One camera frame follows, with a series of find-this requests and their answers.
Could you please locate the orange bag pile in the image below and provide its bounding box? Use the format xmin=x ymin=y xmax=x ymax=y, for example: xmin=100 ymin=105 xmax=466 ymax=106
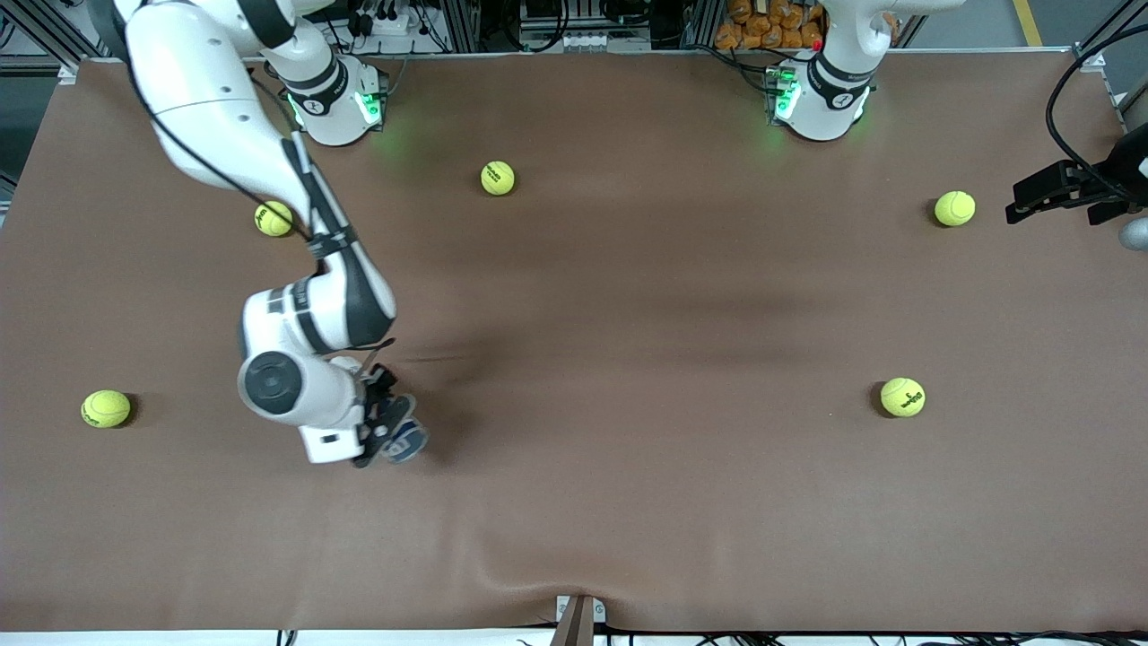
xmin=715 ymin=0 xmax=826 ymax=51

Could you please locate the aluminium frame post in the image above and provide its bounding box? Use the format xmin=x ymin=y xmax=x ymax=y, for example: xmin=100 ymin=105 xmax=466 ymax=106
xmin=447 ymin=0 xmax=482 ymax=53

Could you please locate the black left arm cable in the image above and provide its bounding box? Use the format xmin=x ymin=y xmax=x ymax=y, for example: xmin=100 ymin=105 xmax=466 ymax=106
xmin=1045 ymin=22 xmax=1148 ymax=203

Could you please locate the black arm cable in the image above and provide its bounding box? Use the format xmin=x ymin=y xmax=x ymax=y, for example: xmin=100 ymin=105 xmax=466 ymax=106
xmin=126 ymin=18 xmax=396 ymax=373
xmin=1045 ymin=22 xmax=1148 ymax=203

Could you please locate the brown table mat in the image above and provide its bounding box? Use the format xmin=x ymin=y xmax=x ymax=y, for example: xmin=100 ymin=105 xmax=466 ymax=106
xmin=0 ymin=49 xmax=1148 ymax=633

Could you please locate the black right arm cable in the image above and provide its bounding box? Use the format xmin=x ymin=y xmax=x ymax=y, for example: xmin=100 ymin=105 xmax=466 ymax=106
xmin=126 ymin=18 xmax=396 ymax=373

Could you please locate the white blue tennis ball can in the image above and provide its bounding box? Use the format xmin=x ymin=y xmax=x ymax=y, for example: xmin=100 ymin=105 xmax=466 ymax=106
xmin=384 ymin=418 xmax=429 ymax=465

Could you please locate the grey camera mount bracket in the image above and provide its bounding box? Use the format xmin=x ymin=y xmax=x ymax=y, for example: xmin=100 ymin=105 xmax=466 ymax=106
xmin=554 ymin=594 xmax=607 ymax=646

